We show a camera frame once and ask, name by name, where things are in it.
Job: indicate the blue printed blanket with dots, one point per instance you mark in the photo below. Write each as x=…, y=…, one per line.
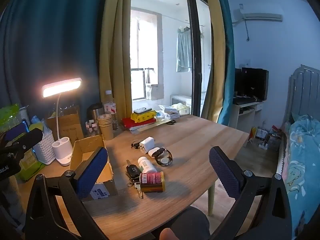
x=302, y=160

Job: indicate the white television desk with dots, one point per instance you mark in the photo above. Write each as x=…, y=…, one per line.
x=247, y=112

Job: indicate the white air conditioner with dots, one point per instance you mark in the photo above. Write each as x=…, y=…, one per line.
x=260, y=16

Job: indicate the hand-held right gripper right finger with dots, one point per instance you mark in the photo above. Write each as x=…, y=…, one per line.
x=223, y=172

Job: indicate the grey bed headboard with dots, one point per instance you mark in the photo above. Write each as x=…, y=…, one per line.
x=302, y=92

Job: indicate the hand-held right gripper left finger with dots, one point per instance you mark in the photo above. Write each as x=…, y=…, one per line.
x=92, y=172

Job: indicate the white earbuds case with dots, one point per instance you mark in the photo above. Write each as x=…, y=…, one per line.
x=153, y=152

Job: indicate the green packet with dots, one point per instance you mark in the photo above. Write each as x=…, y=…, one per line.
x=30, y=166

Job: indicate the black car key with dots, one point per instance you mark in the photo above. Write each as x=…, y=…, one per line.
x=132, y=171

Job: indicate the yellow wipes packet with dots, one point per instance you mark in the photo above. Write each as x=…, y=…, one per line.
x=143, y=116

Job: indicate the dark red labelled jar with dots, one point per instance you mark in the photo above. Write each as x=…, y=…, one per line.
x=152, y=181

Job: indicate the brown printed cardboard box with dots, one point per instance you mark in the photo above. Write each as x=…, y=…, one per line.
x=67, y=127

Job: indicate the torn cardboard box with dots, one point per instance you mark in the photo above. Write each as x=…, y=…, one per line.
x=85, y=145

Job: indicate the hanging pale green towel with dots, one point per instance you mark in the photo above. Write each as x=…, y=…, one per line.
x=183, y=52

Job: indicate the black television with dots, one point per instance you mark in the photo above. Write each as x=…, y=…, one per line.
x=253, y=82

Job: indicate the small white printed box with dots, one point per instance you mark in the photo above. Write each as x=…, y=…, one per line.
x=101, y=192

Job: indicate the person's right hand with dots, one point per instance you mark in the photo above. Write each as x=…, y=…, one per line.
x=170, y=235

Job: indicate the clear water bottle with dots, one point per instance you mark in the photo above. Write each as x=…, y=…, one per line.
x=110, y=107

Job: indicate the patterned glass jar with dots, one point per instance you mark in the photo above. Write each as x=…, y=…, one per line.
x=91, y=128

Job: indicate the white plastic basket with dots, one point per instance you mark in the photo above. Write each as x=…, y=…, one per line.
x=45, y=147

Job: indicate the person's dark trouser leg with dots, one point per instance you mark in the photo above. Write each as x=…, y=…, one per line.
x=192, y=222

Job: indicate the white flat boxes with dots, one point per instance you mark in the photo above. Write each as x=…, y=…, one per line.
x=172, y=113

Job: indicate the red book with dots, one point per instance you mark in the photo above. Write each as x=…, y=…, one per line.
x=132, y=124

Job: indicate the teal curtain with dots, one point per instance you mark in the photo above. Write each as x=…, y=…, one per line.
x=50, y=30
x=228, y=80

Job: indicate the yellow curtain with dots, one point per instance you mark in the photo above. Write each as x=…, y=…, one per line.
x=115, y=55
x=215, y=42

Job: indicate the white charger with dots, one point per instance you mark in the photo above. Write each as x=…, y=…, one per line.
x=147, y=143

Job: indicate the light blue packet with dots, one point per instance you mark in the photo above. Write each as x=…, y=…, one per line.
x=41, y=125

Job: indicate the white pill bottle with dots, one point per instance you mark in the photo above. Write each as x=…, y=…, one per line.
x=146, y=165

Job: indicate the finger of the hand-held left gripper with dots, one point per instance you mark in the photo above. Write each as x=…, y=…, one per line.
x=16, y=130
x=32, y=136

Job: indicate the grey power bank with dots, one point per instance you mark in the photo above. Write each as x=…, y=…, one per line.
x=142, y=110

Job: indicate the green plastic bag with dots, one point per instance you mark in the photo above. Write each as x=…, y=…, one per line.
x=8, y=115

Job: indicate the white desk lamp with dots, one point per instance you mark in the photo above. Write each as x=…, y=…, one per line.
x=62, y=87

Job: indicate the pale green table leg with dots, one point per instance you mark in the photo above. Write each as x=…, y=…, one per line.
x=211, y=200

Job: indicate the silver key bunch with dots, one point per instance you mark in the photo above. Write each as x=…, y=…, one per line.
x=139, y=192

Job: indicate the stainless steel thermos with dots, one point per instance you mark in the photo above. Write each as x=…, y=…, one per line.
x=95, y=111

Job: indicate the blue and white packet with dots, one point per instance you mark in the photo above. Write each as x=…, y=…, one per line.
x=161, y=115

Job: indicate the pale yellow box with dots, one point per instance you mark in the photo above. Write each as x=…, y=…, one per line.
x=183, y=108

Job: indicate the black sliding door frame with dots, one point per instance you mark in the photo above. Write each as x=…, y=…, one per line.
x=191, y=55

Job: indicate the black scissors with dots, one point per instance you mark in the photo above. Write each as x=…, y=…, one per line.
x=170, y=122

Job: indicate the clear document folder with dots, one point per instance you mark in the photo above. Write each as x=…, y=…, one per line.
x=160, y=123

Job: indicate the stack of paper cups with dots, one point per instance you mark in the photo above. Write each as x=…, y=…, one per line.
x=105, y=127

